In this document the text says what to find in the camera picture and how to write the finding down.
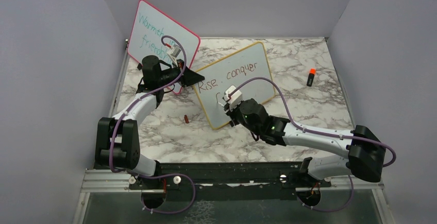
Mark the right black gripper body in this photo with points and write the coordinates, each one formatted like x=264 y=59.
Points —
x=236 y=115

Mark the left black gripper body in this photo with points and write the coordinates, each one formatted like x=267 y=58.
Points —
x=178 y=69

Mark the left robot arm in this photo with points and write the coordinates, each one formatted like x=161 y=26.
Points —
x=117 y=141

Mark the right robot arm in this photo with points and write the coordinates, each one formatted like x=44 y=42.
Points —
x=358 y=152

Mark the pink framed whiteboard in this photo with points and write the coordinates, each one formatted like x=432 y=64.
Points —
x=149 y=26

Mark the orange capped black marker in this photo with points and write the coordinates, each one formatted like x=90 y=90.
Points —
x=311 y=76

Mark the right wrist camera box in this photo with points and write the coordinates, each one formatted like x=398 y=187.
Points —
x=232 y=98

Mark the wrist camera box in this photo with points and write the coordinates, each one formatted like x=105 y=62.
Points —
x=232 y=98
x=173 y=52

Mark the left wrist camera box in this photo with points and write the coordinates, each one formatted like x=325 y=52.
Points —
x=173 y=52

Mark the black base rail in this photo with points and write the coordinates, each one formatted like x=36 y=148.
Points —
x=213 y=181

